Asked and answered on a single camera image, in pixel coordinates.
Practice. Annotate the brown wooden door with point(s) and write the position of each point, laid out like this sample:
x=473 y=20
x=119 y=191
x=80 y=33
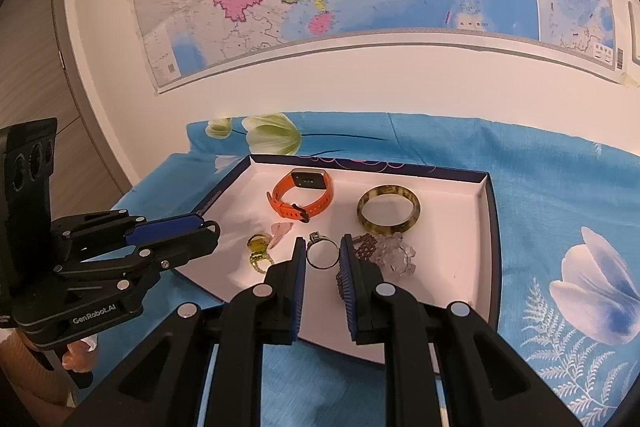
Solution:
x=30 y=57

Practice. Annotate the orange smartwatch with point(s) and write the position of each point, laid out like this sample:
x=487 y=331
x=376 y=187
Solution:
x=280 y=193

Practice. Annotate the person's left hand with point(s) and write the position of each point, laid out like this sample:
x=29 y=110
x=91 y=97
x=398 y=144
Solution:
x=80 y=357

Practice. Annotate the pink crystal pendant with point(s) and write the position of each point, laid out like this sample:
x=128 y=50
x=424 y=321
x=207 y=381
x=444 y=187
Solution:
x=281 y=231

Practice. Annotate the green mottled bangle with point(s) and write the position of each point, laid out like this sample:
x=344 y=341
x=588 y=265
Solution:
x=385 y=229

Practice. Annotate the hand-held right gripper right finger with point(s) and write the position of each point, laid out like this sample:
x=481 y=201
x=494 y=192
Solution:
x=347 y=302

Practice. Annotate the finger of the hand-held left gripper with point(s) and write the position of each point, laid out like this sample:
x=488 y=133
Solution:
x=165 y=227
x=200 y=239

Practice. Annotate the navy jewelry box tray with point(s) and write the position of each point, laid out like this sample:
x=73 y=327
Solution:
x=450 y=232

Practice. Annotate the person's left forearm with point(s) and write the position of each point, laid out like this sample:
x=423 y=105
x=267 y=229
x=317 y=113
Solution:
x=30 y=372

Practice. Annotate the blue floral bed sheet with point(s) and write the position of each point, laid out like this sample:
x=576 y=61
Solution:
x=550 y=167

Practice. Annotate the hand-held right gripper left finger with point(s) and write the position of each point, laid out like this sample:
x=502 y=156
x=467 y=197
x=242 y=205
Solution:
x=300 y=287

